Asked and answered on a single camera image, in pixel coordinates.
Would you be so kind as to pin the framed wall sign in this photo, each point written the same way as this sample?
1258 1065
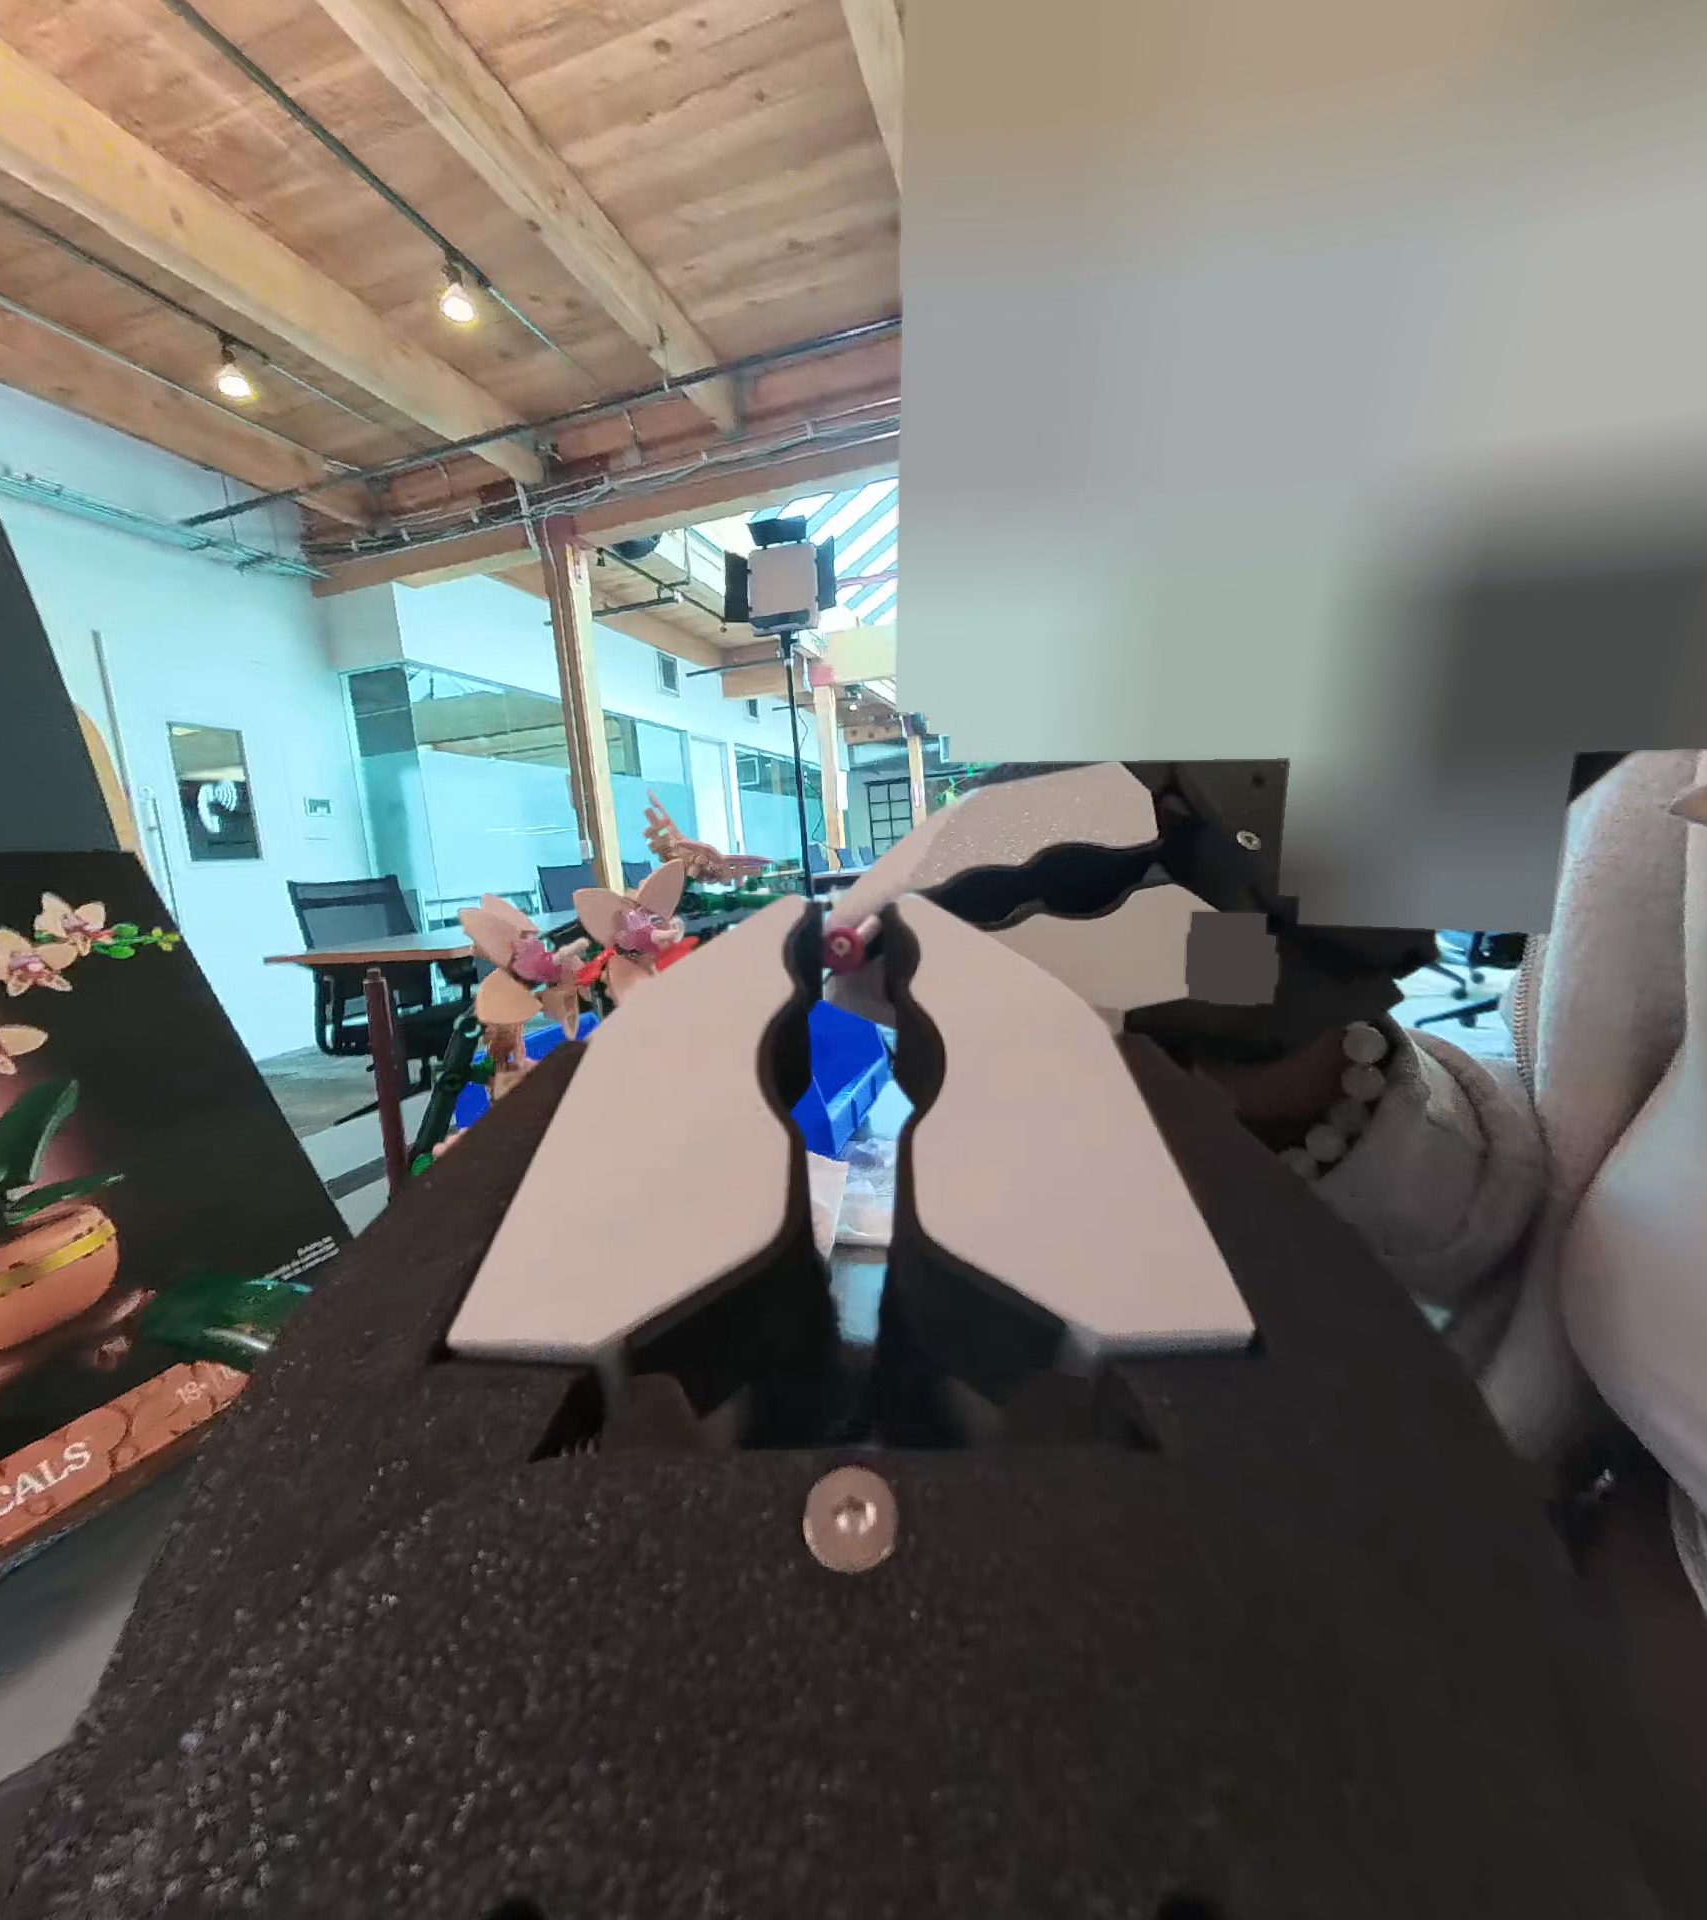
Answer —
214 792

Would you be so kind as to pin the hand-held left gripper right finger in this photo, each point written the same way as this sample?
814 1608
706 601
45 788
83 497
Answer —
1048 1155

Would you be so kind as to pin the wooden support post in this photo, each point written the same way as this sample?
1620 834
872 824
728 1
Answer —
578 705

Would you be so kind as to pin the person's right hand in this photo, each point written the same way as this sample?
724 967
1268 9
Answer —
1266 1082

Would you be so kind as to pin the blue plastic bin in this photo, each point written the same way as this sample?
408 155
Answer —
846 1072

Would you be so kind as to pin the clear plastic bag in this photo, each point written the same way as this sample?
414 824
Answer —
854 1193

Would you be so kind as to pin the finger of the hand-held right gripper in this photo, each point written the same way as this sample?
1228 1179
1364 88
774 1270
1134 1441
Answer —
1146 945
1040 819

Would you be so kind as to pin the black office chair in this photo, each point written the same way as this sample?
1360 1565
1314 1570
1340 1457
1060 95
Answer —
350 945

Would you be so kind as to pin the person's right forearm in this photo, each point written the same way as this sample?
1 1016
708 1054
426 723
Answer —
1438 1184

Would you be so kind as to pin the tan toy orchid flower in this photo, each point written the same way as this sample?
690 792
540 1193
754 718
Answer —
700 849

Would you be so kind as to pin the small pink toy brick piece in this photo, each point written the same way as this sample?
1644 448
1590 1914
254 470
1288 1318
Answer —
842 943

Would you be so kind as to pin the orchid print toy box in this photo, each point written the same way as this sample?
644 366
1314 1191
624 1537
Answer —
59 1184

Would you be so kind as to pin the pink toy orchid flower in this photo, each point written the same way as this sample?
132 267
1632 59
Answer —
520 969
636 919

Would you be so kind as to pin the wooden meeting table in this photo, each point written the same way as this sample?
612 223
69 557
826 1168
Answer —
372 948

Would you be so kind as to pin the black light stand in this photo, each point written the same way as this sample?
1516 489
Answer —
798 750

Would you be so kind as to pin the ceiling spot lamp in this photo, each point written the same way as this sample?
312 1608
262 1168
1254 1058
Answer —
234 379
456 301

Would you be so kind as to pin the green toy plant stem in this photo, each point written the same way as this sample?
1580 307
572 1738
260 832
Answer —
440 1095

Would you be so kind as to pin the person's light grey top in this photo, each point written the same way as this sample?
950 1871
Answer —
1694 1140

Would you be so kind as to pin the studio light panel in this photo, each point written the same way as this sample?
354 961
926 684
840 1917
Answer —
782 585

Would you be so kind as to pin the dark brown rod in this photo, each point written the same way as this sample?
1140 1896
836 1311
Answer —
376 1080

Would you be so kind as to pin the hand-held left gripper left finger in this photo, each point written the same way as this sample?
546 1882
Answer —
628 1155

